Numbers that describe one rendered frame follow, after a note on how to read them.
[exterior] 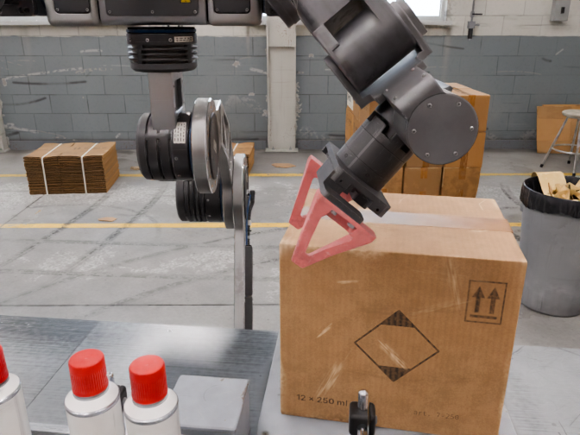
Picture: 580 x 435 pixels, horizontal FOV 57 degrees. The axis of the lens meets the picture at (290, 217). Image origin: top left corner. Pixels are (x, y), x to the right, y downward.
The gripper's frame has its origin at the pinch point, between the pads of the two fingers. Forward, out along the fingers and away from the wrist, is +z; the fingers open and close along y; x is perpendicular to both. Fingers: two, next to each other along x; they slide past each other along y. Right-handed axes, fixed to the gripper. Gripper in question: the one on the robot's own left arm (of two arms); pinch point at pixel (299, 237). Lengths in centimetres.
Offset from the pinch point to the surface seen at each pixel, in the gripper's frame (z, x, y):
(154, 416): 18.8, -2.6, 11.4
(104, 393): 21.8, -7.0, 8.7
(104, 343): 49, -4, -33
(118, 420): 23.7, -4.1, 8.7
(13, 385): 28.3, -14.2, 6.7
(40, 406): 51, -8, -16
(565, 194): -38, 144, -189
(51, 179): 206, -76, -380
